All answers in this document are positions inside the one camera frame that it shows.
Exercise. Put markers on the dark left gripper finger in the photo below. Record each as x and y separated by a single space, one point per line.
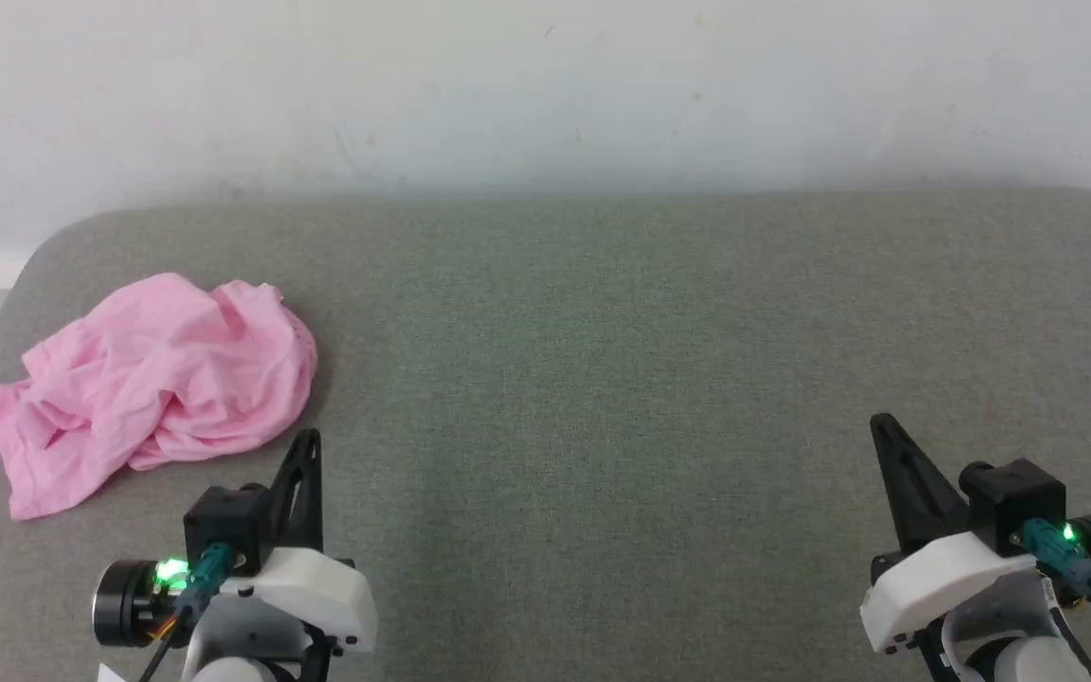
311 511
280 516

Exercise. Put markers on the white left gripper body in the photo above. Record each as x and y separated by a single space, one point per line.
318 592

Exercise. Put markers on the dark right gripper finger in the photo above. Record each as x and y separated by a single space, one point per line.
934 502
905 511

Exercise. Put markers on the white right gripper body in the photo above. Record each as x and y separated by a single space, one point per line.
938 587

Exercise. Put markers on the pink cloth garment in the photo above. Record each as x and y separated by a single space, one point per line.
157 379

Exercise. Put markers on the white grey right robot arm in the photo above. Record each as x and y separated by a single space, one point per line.
1010 654

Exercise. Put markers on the black left cylindrical gripper motor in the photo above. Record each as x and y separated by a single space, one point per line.
121 603

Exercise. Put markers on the grey fabric sofa seat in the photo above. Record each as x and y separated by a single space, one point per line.
602 360

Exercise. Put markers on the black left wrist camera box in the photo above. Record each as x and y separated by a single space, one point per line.
223 526

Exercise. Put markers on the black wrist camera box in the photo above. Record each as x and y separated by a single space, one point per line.
1019 507
223 526

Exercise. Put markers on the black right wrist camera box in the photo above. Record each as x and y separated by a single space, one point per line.
1019 507

